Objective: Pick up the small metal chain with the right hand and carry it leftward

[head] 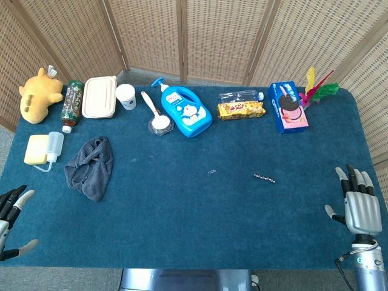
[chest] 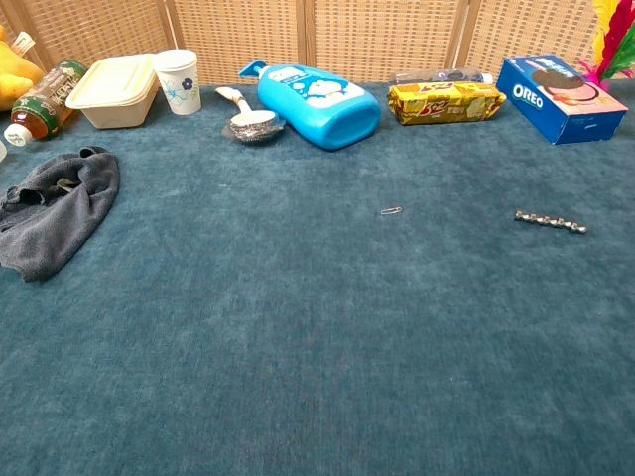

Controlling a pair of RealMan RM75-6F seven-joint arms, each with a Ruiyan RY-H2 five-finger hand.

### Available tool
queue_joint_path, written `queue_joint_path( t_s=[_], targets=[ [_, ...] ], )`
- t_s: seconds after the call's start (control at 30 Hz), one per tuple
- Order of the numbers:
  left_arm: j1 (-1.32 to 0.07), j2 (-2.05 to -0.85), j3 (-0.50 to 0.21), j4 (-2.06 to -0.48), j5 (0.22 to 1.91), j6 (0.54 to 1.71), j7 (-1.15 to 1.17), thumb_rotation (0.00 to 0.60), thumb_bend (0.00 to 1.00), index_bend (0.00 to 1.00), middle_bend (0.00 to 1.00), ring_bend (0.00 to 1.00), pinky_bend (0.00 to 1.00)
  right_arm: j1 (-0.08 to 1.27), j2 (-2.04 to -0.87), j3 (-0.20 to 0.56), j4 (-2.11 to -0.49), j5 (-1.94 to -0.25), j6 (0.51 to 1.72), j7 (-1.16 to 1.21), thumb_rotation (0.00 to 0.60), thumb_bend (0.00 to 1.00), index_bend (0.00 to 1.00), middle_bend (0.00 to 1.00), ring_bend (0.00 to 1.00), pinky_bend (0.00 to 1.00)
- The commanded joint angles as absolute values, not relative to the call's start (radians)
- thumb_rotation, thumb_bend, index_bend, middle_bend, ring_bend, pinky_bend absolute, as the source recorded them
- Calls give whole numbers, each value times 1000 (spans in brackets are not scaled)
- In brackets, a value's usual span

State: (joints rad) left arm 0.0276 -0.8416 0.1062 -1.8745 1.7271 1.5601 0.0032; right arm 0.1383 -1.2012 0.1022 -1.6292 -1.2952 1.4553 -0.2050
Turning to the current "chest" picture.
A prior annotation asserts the blue table cover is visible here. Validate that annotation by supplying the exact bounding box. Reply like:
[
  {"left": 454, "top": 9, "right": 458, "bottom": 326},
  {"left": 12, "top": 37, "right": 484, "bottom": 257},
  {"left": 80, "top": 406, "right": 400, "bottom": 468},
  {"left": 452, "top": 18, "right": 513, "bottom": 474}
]
[{"left": 0, "top": 78, "right": 635, "bottom": 476}]

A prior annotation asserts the blue detergent pump bottle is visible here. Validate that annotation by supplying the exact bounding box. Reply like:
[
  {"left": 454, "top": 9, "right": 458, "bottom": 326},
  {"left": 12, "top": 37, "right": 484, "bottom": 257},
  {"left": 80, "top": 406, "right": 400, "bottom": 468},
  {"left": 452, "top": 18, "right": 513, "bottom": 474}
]
[{"left": 238, "top": 59, "right": 382, "bottom": 152}]

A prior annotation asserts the yellow biscuit pack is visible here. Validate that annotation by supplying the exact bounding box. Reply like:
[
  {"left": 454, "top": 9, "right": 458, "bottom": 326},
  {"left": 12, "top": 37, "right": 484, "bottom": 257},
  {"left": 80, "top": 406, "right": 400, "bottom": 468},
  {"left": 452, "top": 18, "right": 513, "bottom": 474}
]
[{"left": 386, "top": 81, "right": 508, "bottom": 127}]

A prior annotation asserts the clear plastic water bottle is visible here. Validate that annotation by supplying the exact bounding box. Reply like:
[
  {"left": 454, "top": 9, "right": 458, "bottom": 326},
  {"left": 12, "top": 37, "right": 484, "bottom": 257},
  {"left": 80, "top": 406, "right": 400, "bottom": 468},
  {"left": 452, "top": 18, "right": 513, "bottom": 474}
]
[{"left": 389, "top": 66, "right": 495, "bottom": 87}]

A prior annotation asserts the white paper cup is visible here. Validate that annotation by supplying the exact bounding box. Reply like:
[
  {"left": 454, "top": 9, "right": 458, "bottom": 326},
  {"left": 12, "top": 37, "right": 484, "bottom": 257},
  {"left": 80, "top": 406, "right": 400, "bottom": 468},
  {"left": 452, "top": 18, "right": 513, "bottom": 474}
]
[{"left": 152, "top": 49, "right": 203, "bottom": 117}]

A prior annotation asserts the woven rattan folding screen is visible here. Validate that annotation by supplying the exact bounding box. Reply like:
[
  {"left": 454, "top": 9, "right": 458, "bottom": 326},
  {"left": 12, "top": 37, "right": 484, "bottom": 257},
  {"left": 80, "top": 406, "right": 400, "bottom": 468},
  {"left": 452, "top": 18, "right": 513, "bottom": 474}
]
[{"left": 0, "top": 0, "right": 635, "bottom": 86}]

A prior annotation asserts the beige lidded food container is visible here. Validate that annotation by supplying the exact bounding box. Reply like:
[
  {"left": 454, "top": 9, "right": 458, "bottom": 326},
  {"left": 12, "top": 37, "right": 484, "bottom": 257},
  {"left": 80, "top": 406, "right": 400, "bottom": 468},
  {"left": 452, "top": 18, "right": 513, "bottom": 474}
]
[{"left": 64, "top": 53, "right": 161, "bottom": 131}]

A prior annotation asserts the dark grey towel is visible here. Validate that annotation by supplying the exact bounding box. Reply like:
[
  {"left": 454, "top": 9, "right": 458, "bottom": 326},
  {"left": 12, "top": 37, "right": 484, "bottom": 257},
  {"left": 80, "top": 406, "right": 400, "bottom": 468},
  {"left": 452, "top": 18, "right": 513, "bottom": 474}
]
[{"left": 0, "top": 145, "right": 122, "bottom": 284}]

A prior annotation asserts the blue Oreo box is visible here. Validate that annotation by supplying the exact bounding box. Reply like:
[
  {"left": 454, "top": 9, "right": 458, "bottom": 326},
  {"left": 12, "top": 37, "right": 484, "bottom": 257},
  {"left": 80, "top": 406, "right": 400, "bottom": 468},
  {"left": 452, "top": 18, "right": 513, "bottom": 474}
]
[{"left": 496, "top": 54, "right": 630, "bottom": 147}]

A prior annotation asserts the brown tea bottle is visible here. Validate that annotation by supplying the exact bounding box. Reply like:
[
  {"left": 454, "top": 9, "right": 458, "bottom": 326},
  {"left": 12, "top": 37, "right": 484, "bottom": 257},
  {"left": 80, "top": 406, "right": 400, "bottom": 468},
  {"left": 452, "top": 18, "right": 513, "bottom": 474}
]
[{"left": 3, "top": 59, "right": 89, "bottom": 148}]

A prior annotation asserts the yellow plush toy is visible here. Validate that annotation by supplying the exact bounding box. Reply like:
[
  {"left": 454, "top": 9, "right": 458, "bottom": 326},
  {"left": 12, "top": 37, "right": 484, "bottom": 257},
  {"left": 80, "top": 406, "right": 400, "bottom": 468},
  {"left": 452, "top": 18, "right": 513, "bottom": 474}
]
[{"left": 0, "top": 24, "right": 47, "bottom": 112}]

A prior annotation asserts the colourful feather shuttlecock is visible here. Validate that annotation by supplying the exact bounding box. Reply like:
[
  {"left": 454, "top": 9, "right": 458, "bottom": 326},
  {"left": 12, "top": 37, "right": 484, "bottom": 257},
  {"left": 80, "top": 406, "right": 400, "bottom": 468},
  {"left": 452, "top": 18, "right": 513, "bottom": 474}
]
[{"left": 577, "top": 0, "right": 635, "bottom": 91}]

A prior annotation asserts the white-handled steel wool scrubber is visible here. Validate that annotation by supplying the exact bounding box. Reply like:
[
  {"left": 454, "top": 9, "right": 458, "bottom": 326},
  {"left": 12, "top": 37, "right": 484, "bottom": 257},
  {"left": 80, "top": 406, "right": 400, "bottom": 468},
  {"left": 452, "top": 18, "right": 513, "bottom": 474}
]
[{"left": 214, "top": 86, "right": 288, "bottom": 146}]

